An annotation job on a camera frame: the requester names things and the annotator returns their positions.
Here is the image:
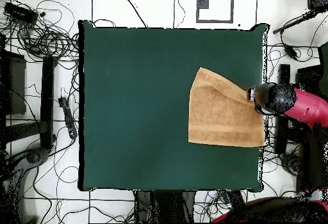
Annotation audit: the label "black power adapter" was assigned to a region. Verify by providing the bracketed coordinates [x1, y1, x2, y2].
[283, 43, 299, 61]

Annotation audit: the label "black device box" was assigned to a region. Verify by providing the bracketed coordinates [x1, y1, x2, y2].
[306, 0, 328, 12]

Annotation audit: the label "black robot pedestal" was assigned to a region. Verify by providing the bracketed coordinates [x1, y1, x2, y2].
[135, 189, 197, 223]

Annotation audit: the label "loose floor cable bundle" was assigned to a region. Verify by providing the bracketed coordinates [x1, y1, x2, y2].
[193, 189, 231, 222]

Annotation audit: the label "black stand bar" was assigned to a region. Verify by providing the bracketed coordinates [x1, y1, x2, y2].
[40, 55, 58, 150]
[274, 63, 291, 155]

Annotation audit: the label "black pedestal foot bar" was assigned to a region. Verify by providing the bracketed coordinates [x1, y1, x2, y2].
[226, 189, 248, 213]

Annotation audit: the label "long black cable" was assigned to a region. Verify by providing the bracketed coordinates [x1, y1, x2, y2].
[119, 0, 149, 29]

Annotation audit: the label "black hub box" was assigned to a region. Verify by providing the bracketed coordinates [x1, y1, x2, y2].
[3, 1, 39, 24]

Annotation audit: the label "dark green table cloth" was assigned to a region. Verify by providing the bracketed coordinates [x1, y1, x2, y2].
[78, 19, 268, 192]

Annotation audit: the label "tangled black cables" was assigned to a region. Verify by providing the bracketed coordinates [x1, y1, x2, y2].
[0, 0, 80, 63]

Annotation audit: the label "dark green hanging cloth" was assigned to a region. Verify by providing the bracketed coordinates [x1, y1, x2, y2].
[318, 42, 328, 99]

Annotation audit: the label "black power strip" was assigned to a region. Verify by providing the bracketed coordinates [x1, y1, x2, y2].
[58, 96, 78, 140]

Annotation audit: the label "dark flat panel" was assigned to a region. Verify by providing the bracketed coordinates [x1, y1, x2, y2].
[295, 64, 323, 93]
[0, 50, 27, 116]

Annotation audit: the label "tan terry towel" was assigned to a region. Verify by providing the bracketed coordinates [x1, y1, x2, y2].
[187, 67, 267, 148]

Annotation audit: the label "black rod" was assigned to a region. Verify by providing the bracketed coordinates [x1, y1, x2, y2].
[272, 10, 320, 35]

